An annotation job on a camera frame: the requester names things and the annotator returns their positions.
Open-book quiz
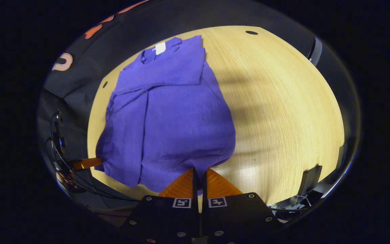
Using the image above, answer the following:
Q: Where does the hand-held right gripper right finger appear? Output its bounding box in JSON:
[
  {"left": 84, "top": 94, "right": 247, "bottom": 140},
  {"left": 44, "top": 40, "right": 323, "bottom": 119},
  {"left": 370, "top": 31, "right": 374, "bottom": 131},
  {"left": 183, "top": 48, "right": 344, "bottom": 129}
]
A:
[{"left": 202, "top": 168, "right": 282, "bottom": 244}]

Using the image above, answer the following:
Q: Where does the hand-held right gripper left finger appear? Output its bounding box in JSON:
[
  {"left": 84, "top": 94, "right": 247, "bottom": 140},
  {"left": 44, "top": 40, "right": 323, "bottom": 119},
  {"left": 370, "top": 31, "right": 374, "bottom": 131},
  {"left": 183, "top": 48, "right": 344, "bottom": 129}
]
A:
[{"left": 121, "top": 167, "right": 201, "bottom": 244}]

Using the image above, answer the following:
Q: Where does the purple jacket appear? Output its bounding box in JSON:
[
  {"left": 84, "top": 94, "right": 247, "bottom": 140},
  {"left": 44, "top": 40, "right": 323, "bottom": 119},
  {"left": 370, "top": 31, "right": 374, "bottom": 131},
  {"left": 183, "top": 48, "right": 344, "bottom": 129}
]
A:
[{"left": 94, "top": 35, "right": 237, "bottom": 193}]

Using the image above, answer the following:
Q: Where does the black backdrop cloth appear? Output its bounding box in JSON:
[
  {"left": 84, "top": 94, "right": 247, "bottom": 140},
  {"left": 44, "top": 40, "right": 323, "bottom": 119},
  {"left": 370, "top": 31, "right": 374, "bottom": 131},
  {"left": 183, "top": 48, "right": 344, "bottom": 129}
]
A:
[{"left": 37, "top": 0, "right": 321, "bottom": 204}]

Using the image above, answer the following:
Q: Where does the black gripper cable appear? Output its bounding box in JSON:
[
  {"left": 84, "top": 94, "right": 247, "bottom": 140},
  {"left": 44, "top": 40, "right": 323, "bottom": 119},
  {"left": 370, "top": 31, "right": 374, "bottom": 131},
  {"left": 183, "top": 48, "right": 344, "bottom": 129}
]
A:
[{"left": 49, "top": 112, "right": 139, "bottom": 203}]

